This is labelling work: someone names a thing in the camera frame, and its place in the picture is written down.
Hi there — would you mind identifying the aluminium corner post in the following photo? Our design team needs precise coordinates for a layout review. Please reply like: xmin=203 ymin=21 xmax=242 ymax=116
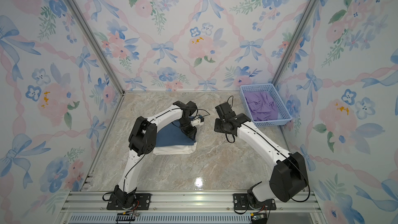
xmin=272 ymin=0 xmax=319 ymax=86
xmin=65 ymin=0 xmax=125 ymax=95

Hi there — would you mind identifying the white t-shirt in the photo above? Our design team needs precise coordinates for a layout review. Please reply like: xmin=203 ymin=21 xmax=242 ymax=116
xmin=153 ymin=143 xmax=197 ymax=155

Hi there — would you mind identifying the blue t-shirt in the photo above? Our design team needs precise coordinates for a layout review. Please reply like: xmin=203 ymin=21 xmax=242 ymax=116
xmin=155 ymin=121 xmax=196 ymax=148

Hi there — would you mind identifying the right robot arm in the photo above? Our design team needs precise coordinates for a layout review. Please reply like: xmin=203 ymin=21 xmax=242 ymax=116
xmin=214 ymin=102 xmax=309 ymax=209

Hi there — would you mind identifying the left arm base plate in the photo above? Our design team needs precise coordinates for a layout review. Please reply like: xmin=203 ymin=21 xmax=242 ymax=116
xmin=106 ymin=193 xmax=152 ymax=211

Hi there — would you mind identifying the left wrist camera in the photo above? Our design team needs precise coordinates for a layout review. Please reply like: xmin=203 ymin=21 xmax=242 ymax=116
xmin=191 ymin=115 xmax=205 ymax=127

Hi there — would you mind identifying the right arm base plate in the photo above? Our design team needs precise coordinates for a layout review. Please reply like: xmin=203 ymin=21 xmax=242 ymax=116
xmin=233 ymin=194 xmax=276 ymax=211

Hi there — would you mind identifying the left aluminium corner post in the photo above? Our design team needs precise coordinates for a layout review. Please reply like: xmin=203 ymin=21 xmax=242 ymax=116
xmin=65 ymin=0 xmax=125 ymax=95

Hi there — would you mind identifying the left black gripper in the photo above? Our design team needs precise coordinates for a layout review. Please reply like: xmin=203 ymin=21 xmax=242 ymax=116
xmin=180 ymin=119 xmax=198 ymax=140

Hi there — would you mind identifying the purple t-shirt in basket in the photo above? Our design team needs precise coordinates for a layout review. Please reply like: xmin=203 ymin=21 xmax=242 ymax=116
xmin=244 ymin=91 xmax=279 ymax=121

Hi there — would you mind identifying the small green circuit board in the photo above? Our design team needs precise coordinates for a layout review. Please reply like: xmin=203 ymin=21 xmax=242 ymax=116
xmin=250 ymin=213 xmax=268 ymax=224

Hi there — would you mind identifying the right aluminium corner post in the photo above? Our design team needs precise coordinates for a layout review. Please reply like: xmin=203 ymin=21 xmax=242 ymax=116
xmin=272 ymin=0 xmax=319 ymax=86

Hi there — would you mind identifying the light blue plastic basket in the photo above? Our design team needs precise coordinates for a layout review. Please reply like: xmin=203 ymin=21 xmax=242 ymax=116
xmin=240 ymin=84 xmax=292 ymax=127

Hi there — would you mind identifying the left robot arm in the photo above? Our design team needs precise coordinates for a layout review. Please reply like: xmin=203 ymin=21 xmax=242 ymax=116
xmin=109 ymin=101 xmax=204 ymax=210

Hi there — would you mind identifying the aluminium front rail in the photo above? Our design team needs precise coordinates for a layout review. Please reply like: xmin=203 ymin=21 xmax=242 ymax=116
xmin=55 ymin=190 xmax=326 ymax=224

